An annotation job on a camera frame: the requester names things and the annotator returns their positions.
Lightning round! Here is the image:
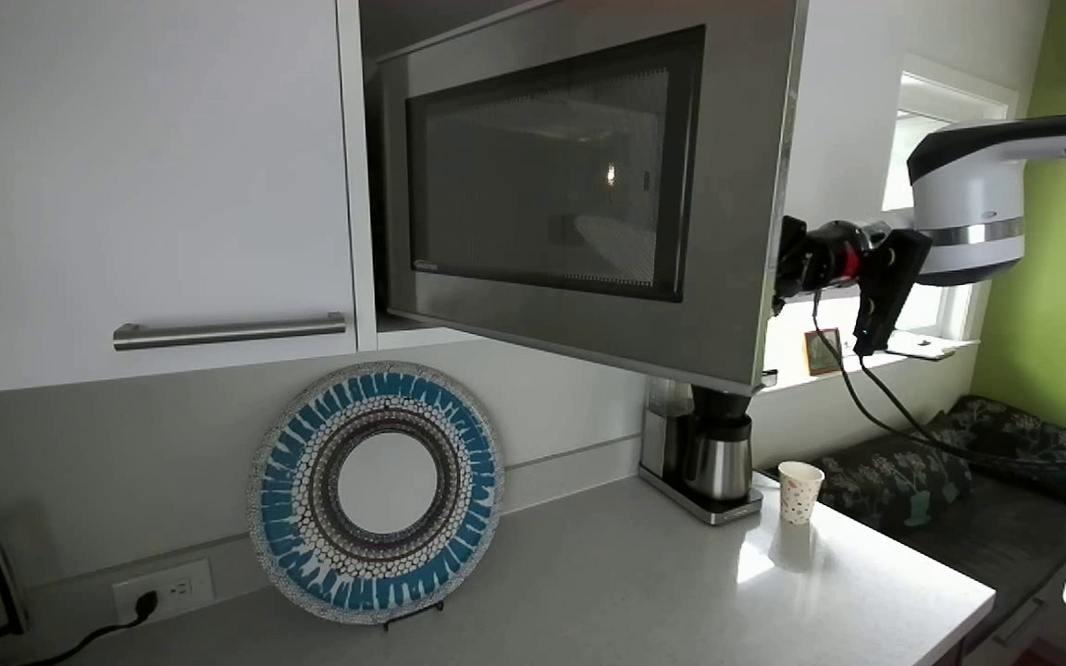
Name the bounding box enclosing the black power cable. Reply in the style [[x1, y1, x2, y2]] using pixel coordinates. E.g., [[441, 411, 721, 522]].
[[13, 593, 162, 666]]

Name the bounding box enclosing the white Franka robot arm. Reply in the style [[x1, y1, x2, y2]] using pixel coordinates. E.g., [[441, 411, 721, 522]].
[[774, 116, 1066, 311]]

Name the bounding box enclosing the small framed picture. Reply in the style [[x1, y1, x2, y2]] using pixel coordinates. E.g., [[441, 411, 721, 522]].
[[804, 330, 845, 373]]

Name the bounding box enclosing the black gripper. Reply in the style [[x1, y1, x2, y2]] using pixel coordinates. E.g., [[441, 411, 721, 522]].
[[774, 216, 861, 306]]

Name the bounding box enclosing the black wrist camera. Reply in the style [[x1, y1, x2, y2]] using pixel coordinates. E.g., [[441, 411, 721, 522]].
[[854, 228, 930, 357]]

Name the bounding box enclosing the blue patterned decorative plate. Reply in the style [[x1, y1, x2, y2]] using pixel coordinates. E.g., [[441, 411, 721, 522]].
[[246, 362, 502, 624]]

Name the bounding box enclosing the white upper cabinet door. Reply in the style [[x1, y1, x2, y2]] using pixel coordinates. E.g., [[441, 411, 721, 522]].
[[0, 0, 360, 394]]

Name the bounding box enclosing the dark floral bench cushion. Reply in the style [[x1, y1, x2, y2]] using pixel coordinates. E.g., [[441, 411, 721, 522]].
[[817, 396, 1066, 534]]

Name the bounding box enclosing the steel cabinet handle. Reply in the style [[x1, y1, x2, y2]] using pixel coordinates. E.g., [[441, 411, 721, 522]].
[[111, 311, 349, 351]]

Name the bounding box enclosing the black steel coffee maker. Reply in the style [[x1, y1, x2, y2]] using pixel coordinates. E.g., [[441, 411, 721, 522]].
[[635, 388, 758, 527]]

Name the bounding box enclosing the white paper cup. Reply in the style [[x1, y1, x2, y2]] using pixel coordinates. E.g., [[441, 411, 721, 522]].
[[777, 462, 824, 527]]

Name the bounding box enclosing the white wall outlet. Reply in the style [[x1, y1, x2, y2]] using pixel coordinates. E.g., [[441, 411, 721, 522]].
[[111, 559, 213, 622]]

